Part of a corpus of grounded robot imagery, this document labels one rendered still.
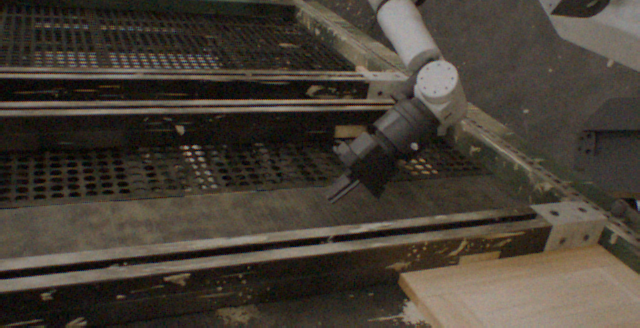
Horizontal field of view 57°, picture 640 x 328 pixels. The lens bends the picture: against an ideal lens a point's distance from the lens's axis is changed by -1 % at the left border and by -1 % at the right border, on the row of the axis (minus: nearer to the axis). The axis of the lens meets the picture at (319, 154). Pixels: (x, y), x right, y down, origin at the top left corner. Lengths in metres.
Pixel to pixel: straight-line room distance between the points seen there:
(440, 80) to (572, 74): 1.60
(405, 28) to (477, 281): 0.44
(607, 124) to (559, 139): 2.04
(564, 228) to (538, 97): 1.53
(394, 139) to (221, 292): 0.37
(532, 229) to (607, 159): 0.65
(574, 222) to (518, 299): 0.20
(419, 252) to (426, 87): 0.26
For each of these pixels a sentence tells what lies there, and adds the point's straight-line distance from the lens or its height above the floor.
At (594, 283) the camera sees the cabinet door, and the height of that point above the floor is 0.97.
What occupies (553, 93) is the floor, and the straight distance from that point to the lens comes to 2.54.
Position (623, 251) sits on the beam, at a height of 0.90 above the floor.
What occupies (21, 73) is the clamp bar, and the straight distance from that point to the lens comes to 1.36.
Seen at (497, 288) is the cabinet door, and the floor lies 1.12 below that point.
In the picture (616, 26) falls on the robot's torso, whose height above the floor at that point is 1.32.
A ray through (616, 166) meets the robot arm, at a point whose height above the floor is 1.59.
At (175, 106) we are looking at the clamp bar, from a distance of 1.21.
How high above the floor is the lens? 1.90
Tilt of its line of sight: 35 degrees down
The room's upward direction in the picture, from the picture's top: 59 degrees counter-clockwise
